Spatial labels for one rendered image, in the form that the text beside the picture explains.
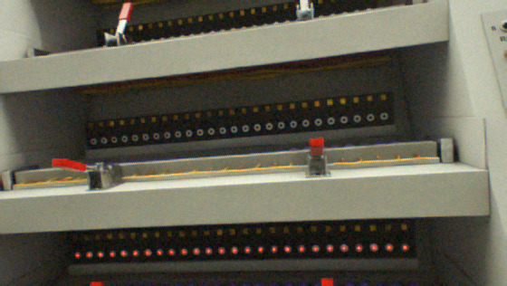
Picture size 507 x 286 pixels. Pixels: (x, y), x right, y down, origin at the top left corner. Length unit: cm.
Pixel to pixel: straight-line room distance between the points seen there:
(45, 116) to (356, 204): 52
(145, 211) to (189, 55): 21
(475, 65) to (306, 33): 19
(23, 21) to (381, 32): 55
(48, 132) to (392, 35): 56
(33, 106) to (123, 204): 29
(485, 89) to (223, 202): 30
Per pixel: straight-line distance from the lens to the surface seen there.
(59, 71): 54
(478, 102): 40
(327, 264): 51
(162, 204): 39
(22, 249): 62
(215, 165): 42
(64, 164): 39
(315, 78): 61
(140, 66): 47
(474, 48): 43
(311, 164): 38
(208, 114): 56
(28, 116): 63
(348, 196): 35
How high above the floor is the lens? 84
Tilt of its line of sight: 17 degrees up
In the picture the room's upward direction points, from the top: 2 degrees counter-clockwise
